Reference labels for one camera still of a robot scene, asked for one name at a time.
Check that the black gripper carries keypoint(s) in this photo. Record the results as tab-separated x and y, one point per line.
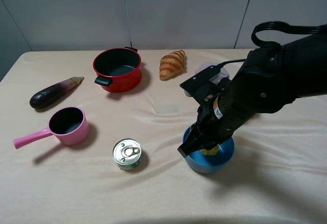
220	117

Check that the yellow striped toy block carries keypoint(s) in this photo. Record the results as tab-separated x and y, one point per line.
210	152

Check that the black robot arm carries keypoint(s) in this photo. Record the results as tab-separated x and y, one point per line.
269	78

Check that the blue plastic bowl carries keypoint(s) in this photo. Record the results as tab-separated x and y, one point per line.
210	164

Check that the silver tin can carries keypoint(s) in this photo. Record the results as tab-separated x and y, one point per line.
127	154

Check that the rolled pink towel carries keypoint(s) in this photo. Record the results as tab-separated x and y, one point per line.
222	74

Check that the toy croissant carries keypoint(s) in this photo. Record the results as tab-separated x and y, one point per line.
172	65

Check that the purple eggplant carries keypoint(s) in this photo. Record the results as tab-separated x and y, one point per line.
49	95

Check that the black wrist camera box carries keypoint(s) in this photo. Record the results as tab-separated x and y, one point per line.
201	84

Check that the red pot black handles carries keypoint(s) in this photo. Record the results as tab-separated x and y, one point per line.
118	69

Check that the pink saucepan with handle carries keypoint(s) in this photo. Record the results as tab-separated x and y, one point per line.
69	125

